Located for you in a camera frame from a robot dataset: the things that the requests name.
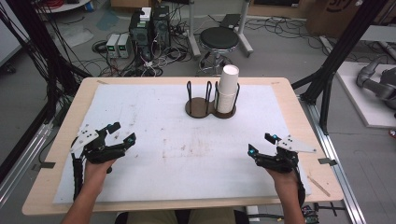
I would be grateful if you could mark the brown cardboard box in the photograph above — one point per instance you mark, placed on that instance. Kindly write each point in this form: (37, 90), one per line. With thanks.
(336, 15)

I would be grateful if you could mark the white metal stand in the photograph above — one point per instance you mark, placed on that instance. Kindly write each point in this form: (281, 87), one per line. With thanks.
(246, 34)

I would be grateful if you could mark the white platform board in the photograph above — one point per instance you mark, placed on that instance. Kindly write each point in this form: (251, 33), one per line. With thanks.
(358, 99)

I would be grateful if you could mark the black computer tower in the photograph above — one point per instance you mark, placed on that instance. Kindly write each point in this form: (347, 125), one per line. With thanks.
(149, 31)

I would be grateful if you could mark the grey bench power supply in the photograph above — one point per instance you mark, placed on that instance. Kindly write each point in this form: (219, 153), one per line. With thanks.
(124, 46)
(112, 46)

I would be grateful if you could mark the person's left hand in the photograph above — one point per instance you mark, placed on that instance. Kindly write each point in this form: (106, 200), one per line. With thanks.
(96, 172)

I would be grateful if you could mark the black round stool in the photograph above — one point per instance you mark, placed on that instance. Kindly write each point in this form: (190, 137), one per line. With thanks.
(219, 39)

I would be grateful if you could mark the aluminium rail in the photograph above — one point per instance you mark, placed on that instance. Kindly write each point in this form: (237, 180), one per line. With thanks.
(339, 174)
(21, 165)

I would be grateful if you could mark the person's right hand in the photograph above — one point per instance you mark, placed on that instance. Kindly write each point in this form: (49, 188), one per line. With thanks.
(285, 182)

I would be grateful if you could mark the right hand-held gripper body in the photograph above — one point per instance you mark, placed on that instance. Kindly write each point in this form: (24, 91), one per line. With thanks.
(280, 161)

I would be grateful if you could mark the grey tape strip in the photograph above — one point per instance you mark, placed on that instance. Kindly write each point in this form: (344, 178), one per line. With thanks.
(43, 165)
(327, 161)

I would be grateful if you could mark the thin wooden stick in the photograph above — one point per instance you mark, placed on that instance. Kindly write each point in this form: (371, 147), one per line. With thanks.
(319, 186)

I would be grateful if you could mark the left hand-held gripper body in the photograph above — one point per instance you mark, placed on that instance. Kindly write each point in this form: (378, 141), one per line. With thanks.
(93, 151)

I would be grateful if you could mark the small electronics board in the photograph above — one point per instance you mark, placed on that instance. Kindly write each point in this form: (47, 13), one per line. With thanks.
(309, 214)

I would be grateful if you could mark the white table mat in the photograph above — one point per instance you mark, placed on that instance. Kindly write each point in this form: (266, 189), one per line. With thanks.
(174, 149)

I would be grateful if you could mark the stack of white paper cups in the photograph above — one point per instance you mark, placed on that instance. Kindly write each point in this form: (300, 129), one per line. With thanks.
(228, 90)

